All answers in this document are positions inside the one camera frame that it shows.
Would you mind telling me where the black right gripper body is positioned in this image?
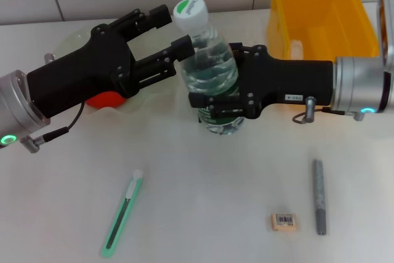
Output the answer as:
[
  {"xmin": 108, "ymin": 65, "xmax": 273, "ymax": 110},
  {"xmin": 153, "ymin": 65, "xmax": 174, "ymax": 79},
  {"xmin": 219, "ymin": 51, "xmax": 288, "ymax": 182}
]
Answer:
[{"xmin": 229, "ymin": 44, "xmax": 336, "ymax": 121}]

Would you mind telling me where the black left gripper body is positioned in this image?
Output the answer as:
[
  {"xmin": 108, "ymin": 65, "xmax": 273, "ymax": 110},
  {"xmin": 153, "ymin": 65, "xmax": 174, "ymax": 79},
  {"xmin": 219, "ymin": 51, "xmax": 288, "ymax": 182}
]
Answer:
[{"xmin": 26, "ymin": 24, "xmax": 139, "ymax": 119}]

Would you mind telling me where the clear green-label water bottle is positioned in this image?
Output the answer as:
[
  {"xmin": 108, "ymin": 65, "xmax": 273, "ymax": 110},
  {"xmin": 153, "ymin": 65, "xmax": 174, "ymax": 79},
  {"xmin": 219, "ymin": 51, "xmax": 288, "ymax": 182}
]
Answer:
[{"xmin": 172, "ymin": 0, "xmax": 247, "ymax": 137}]

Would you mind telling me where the white paper ball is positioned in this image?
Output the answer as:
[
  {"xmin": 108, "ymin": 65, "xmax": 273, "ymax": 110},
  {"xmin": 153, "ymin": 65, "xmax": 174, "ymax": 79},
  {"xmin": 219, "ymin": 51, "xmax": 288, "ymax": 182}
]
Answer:
[{"xmin": 289, "ymin": 39, "xmax": 305, "ymax": 60}]

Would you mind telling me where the red-orange knitted toy orange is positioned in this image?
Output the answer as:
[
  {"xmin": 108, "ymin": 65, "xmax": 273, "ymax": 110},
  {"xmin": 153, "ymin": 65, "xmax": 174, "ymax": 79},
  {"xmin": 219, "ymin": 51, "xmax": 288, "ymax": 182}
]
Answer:
[{"xmin": 85, "ymin": 90, "xmax": 127, "ymax": 110}]

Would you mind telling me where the green glass fruit plate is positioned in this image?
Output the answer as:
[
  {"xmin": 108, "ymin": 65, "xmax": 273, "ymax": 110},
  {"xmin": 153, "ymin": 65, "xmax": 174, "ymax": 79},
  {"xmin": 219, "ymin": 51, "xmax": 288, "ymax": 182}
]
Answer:
[{"xmin": 52, "ymin": 22, "xmax": 185, "ymax": 116}]

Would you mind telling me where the grey glitter pen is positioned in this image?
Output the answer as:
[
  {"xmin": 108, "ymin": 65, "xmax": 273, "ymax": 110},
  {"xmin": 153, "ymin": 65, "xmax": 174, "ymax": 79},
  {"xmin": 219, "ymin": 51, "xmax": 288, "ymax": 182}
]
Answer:
[{"xmin": 312, "ymin": 160, "xmax": 328, "ymax": 235}]

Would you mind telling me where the green utility knife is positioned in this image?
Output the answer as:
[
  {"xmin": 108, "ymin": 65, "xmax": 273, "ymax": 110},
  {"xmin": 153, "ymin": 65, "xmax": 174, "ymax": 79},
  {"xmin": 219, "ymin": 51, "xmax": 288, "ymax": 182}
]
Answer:
[{"xmin": 100, "ymin": 169, "xmax": 144, "ymax": 258}]

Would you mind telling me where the beige eraser with barcode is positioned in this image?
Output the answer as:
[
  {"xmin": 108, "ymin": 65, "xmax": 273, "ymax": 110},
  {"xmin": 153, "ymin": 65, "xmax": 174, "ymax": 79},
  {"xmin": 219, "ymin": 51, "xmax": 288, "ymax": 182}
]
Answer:
[{"xmin": 270, "ymin": 212, "xmax": 298, "ymax": 232}]

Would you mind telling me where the yellow plastic bin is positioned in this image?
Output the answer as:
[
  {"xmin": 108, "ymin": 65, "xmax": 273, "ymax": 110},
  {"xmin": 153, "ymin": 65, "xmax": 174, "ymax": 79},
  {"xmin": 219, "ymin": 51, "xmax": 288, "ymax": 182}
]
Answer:
[{"xmin": 266, "ymin": 0, "xmax": 382, "ymax": 60}]

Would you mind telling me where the silver right wrist post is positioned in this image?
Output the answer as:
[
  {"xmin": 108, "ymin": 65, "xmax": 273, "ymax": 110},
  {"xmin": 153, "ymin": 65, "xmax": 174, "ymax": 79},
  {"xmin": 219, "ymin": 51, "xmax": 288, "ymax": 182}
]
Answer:
[{"xmin": 303, "ymin": 95, "xmax": 317, "ymax": 124}]

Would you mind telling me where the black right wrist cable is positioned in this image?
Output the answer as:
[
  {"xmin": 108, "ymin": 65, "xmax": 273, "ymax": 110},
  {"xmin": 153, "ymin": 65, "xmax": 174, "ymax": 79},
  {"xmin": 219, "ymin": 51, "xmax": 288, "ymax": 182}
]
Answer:
[{"xmin": 291, "ymin": 106, "xmax": 367, "ymax": 125}]

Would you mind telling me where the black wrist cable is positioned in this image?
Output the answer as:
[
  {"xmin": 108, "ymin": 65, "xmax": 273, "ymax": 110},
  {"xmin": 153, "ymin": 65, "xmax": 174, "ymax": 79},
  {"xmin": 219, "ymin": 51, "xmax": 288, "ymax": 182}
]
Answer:
[
  {"xmin": 20, "ymin": 101, "xmax": 86, "ymax": 153},
  {"xmin": 291, "ymin": 106, "xmax": 367, "ymax": 125}
]

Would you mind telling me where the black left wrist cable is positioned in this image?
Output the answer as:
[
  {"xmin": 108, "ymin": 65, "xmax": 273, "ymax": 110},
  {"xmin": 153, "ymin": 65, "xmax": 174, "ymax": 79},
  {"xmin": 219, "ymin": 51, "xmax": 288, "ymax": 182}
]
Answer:
[{"xmin": 20, "ymin": 101, "xmax": 86, "ymax": 153}]

